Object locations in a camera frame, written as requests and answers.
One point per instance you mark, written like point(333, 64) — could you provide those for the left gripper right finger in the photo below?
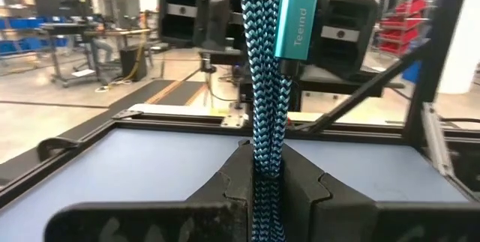
point(337, 219)

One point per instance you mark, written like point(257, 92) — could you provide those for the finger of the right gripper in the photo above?
point(217, 13)

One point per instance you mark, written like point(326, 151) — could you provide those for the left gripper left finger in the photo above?
point(210, 219)

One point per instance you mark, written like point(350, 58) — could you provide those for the shelf of red bins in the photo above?
point(405, 24)

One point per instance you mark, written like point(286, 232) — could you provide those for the black hazard-striped floor mat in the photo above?
point(179, 94)
point(135, 94)

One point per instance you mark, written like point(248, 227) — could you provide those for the black computer tower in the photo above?
point(133, 64)

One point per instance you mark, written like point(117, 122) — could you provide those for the rolling work desk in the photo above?
point(112, 32)

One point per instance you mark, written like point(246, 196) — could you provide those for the person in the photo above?
point(101, 49)

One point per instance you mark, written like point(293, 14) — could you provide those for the black computer monitor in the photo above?
point(62, 0)

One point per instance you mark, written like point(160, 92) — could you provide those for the shelf of blue bins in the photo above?
point(22, 43)

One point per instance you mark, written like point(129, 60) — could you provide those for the black metal table frame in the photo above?
point(168, 121)

